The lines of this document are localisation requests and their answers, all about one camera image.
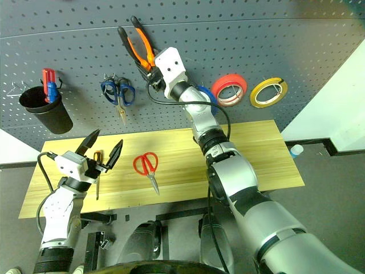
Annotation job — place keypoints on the white bottle with blue label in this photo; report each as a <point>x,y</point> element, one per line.
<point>296,150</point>

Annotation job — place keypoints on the orange and black pliers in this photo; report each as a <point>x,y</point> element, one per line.
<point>139,48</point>

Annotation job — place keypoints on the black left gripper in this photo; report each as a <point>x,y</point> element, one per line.
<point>93,168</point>

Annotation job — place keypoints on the orange and black screwdriver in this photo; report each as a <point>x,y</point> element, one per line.
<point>97,187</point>

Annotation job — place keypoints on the blue utility knife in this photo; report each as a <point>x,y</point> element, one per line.
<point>52,91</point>

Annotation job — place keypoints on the dark rounded shape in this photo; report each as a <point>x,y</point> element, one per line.
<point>142,242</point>
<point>208,245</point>

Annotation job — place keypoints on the black post with metal clamp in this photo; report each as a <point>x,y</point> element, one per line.
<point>92,251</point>

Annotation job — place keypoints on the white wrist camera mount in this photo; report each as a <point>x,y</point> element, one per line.
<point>171,68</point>
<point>69,165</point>

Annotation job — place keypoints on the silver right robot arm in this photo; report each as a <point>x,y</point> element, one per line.
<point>242,182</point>

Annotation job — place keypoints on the white shoe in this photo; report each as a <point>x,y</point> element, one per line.
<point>12,270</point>
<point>79,269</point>

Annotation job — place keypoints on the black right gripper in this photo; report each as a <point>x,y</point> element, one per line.
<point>155,80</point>

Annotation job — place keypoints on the black curved rim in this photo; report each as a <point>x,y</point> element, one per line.
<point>159,266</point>

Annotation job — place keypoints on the metal pegboard tool hook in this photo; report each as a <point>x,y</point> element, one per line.
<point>109,77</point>

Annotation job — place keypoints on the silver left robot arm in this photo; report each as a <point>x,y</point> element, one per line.
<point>58,211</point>

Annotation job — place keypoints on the yellow tape roll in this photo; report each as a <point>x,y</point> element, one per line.
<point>266,84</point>

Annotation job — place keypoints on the black table frame bracket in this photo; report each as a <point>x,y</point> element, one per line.
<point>97,218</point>

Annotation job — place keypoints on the blue tape roll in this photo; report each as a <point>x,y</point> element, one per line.
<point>213,98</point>

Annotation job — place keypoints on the red tape roll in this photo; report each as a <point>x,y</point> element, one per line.
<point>228,81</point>

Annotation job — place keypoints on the black cup holder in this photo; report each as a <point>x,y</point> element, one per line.
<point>54,114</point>

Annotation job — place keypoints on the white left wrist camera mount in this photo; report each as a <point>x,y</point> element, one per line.
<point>69,165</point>

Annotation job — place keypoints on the grey perforated pegboard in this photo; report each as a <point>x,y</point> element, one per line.
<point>228,34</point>

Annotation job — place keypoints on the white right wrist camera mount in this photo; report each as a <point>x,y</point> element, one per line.
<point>171,68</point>

